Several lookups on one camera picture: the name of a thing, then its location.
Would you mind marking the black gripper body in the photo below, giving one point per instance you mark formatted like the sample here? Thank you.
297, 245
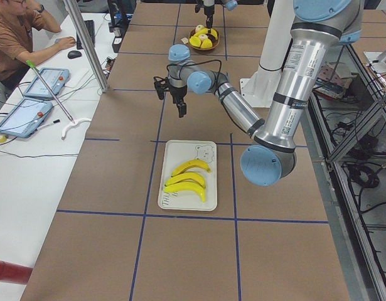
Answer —
177, 93
208, 10

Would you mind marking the yellow banana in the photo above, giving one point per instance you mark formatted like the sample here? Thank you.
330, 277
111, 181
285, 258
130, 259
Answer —
187, 176
186, 186
194, 163
203, 31

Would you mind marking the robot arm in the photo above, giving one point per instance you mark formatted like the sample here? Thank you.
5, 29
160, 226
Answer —
303, 31
229, 4

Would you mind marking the brown wicker basket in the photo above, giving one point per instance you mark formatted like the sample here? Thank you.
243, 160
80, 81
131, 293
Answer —
214, 37

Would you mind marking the pink white apple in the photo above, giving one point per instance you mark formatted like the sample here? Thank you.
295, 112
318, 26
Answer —
199, 27

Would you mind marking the yellow pear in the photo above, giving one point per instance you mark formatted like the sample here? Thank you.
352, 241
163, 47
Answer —
195, 42

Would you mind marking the white bear tray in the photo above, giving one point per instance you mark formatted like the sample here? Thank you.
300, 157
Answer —
178, 152

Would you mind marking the black keyboard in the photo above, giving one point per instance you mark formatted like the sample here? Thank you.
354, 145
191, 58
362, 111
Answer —
90, 26

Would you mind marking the white curved plastic piece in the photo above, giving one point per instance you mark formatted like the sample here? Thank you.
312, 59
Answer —
72, 124

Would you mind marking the black computer mouse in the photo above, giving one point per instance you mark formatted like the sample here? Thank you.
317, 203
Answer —
74, 54

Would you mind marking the black marker pen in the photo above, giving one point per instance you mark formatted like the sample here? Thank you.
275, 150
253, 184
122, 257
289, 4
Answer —
57, 121

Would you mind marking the upper teach pendant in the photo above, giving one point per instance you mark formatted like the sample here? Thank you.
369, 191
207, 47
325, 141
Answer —
55, 78

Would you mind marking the teach pendant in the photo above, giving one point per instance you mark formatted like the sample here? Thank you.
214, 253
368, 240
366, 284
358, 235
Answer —
55, 78
25, 118

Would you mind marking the stack of magazines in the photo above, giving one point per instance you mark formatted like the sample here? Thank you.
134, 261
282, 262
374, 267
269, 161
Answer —
333, 80

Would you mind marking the metal rod green tip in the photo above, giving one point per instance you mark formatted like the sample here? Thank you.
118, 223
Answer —
34, 68

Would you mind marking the lower teach pendant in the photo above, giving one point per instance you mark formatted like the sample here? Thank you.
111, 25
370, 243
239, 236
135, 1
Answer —
25, 118

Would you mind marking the person in brown shirt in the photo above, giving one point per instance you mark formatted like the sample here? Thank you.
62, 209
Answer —
18, 19

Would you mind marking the red fire extinguisher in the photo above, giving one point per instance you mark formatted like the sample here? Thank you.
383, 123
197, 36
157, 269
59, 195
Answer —
13, 273

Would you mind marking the white pillar base plate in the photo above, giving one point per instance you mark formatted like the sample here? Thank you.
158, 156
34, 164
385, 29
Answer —
258, 90

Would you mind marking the aluminium frame post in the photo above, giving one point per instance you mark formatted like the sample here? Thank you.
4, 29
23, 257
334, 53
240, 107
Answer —
75, 15

